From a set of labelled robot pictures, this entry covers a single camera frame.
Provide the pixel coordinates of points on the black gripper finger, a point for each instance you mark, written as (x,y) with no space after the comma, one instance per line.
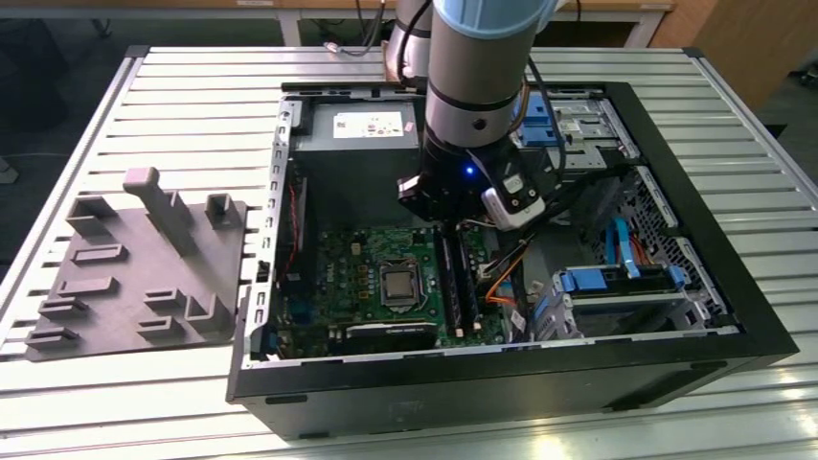
(410,194)

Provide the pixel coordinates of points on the hard disk in blue carrier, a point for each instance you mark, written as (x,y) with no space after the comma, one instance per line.
(587,280)

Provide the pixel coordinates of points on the grey power supply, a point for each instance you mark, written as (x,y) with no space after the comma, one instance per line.
(339,182)

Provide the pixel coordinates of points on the blue plastic drive rail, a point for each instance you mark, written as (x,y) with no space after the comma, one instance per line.
(543,306)

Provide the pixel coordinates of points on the blue drive bay latch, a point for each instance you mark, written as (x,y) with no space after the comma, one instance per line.
(539,134)

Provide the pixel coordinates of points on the white frame desk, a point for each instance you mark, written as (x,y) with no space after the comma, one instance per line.
(649,29)

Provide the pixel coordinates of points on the grey metal foot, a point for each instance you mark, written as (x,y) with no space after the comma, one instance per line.
(7,170)

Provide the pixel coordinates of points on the CPU socket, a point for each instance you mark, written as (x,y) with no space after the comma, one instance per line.
(399,305)

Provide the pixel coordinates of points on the wooden cabinet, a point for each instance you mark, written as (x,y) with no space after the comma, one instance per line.
(754,43)

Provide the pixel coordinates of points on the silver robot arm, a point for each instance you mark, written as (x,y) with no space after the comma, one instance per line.
(473,72)

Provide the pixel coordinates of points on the silver CPU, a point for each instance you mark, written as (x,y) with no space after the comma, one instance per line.
(399,282)

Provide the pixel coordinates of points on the blue port connector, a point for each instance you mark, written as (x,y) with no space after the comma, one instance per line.
(301,312)

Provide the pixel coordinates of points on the black PC case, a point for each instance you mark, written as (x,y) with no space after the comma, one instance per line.
(511,397)

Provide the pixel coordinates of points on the green motherboard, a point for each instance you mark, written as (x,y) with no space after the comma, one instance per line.
(342,249)

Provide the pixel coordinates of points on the dark RAM stick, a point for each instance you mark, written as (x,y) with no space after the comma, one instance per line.
(470,287)
(450,287)

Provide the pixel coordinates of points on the dark chair base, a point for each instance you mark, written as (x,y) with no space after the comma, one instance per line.
(806,76)

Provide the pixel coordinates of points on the grey metal drive cage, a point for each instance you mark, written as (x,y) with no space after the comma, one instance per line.
(591,160)

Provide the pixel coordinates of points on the black graphics card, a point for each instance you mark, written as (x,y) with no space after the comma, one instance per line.
(390,335)

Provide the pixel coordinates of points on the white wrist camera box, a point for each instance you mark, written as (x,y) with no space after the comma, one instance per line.
(514,211)

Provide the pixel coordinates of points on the grey parts rack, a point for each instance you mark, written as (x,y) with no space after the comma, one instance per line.
(147,287)

